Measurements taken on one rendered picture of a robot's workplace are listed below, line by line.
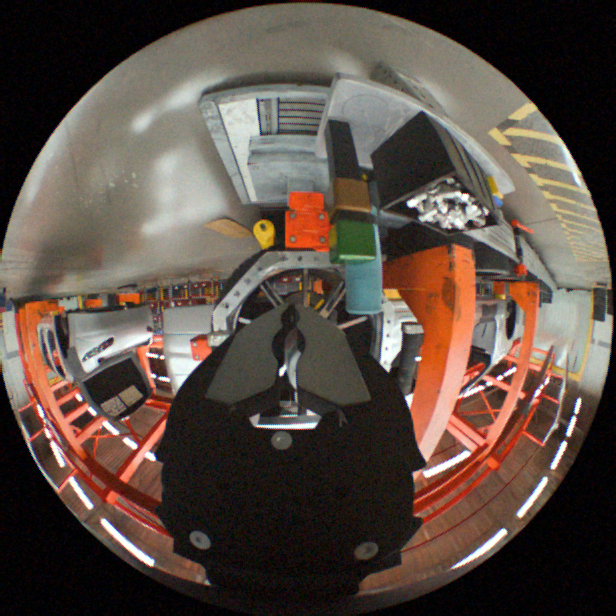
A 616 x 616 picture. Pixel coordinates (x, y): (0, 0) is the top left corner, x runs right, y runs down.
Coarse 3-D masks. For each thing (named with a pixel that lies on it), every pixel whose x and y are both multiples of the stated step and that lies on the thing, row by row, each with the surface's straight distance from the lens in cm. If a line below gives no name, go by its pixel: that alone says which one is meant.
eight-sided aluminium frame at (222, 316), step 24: (264, 264) 48; (288, 264) 48; (312, 264) 49; (336, 264) 50; (240, 288) 49; (216, 312) 51; (384, 312) 56; (384, 336) 58; (384, 360) 61; (288, 408) 65
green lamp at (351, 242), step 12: (336, 228) 17; (348, 228) 17; (360, 228) 18; (372, 228) 18; (336, 240) 17; (348, 240) 17; (360, 240) 17; (372, 240) 18; (336, 252) 17; (348, 252) 16; (360, 252) 17; (372, 252) 17; (348, 264) 20; (360, 264) 20
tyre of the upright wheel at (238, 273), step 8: (272, 248) 58; (280, 248) 57; (256, 256) 58; (240, 264) 60; (248, 264) 58; (232, 272) 60; (240, 272) 58; (232, 280) 58; (224, 288) 59; (232, 288) 58; (224, 296) 59; (216, 304) 61
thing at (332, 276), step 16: (272, 272) 56; (288, 272) 65; (304, 272) 59; (320, 272) 64; (336, 272) 59; (256, 288) 60; (272, 288) 58; (304, 288) 58; (336, 288) 61; (304, 304) 58; (336, 304) 61; (240, 320) 61; (352, 320) 63; (368, 320) 66; (368, 336) 68; (288, 384) 78
